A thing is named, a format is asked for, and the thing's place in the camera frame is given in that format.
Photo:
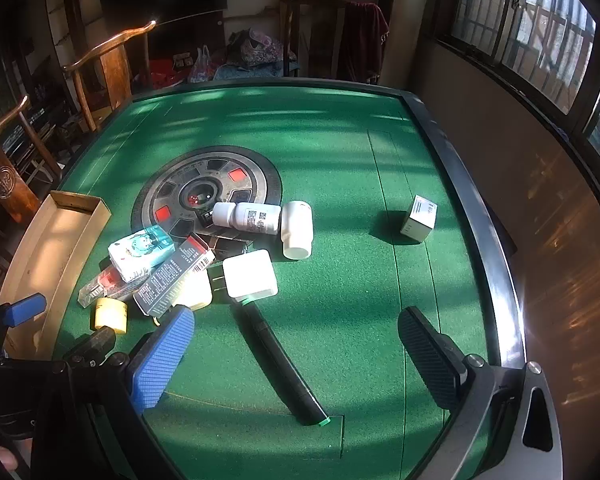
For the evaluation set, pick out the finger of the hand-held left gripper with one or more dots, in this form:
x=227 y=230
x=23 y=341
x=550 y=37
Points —
x=27 y=307
x=97 y=342

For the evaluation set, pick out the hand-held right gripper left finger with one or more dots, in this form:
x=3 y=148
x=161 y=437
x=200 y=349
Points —
x=162 y=360

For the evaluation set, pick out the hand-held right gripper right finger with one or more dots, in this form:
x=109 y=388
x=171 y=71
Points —
x=430 y=355

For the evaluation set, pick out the yellow tape roll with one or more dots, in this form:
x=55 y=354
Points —
x=111 y=315

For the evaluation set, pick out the gold scissors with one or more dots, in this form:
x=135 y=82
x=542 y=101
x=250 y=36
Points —
x=156 y=321

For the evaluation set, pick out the shallow cardboard box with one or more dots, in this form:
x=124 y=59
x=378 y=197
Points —
x=55 y=260

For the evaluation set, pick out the clear case with red item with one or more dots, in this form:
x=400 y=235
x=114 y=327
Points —
x=102 y=285

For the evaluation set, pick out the cream power bank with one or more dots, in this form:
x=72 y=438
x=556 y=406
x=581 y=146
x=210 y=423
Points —
x=197 y=292

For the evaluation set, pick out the grey box with red end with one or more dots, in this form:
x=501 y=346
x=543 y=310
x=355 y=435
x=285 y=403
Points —
x=172 y=280

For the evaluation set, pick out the teal cartoon printed box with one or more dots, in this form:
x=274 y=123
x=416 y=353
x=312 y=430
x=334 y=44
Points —
x=140 y=252

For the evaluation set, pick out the black marker with green cap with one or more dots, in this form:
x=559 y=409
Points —
x=280 y=360

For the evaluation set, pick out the white charger plug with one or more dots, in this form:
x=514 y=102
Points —
x=250 y=272

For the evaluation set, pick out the black packet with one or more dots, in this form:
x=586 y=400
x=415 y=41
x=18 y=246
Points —
x=227 y=242

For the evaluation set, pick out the small white box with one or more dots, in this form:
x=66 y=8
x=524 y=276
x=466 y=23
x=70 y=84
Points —
x=419 y=220

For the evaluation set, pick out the slim white bottle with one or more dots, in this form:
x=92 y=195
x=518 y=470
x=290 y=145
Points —
x=247 y=216

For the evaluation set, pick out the wide white bottle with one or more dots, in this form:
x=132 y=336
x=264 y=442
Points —
x=297 y=230

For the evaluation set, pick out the person's left hand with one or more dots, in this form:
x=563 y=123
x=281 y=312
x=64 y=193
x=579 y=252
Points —
x=2 y=455

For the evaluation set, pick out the wooden chair with carved medallion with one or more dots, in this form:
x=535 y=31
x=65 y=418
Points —
x=5 y=170

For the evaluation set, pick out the round dice control panel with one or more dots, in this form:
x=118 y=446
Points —
x=190 y=185

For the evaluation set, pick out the red cloth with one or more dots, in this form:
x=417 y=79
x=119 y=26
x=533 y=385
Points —
x=165 y=67

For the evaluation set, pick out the clear plastic bag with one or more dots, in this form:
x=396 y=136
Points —
x=201 y=67

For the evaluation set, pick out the blue cloth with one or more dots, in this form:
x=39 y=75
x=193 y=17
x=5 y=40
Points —
x=250 y=71

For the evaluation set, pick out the maroon cloth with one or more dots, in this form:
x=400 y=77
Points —
x=362 y=40

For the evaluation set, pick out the floral bag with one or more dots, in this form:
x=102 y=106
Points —
x=257 y=45

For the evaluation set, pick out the barred window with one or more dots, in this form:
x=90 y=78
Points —
x=530 y=25

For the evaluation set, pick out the dark wooden chair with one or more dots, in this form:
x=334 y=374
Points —
x=310 y=30

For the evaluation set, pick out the wooden chair with curved rail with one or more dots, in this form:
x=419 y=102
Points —
x=112 y=65

